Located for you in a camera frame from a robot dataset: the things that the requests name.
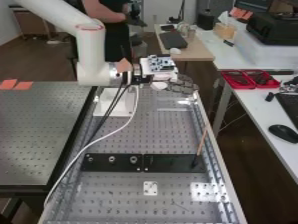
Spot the small white square plate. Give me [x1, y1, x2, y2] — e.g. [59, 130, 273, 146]
[142, 180, 160, 198]

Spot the orange tape piece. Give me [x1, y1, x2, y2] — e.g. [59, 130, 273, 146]
[14, 81, 35, 91]
[0, 78, 19, 91]

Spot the black printer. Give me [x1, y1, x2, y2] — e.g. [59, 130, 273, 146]
[245, 11, 298, 46]

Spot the black keyboard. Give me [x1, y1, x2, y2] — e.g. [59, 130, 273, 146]
[275, 92, 298, 132]

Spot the wooden desk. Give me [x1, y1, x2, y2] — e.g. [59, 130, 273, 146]
[154, 22, 217, 63]

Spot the person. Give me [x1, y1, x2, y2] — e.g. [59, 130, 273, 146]
[82, 0, 150, 63]

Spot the black mouse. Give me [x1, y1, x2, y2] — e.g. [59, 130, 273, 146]
[268, 123, 298, 145]

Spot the dark keyboard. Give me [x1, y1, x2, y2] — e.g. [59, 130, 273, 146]
[158, 30, 190, 50]

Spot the red tray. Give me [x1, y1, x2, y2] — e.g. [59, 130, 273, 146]
[244, 68, 283, 89]
[220, 69, 259, 90]

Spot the black cable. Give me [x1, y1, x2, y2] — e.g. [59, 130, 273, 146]
[82, 82, 136, 152]

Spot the clear box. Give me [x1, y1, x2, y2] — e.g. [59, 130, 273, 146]
[39, 89, 249, 224]

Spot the long white desk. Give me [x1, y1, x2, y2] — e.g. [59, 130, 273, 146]
[194, 25, 298, 73]

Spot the white cable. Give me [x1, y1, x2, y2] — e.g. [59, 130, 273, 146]
[43, 84, 142, 202]

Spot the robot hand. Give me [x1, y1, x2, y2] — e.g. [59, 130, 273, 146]
[140, 54, 201, 96]

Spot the thin stick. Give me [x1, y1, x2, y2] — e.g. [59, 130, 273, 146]
[191, 127, 211, 168]

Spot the black plate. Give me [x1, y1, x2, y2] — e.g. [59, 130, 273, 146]
[80, 152, 208, 174]

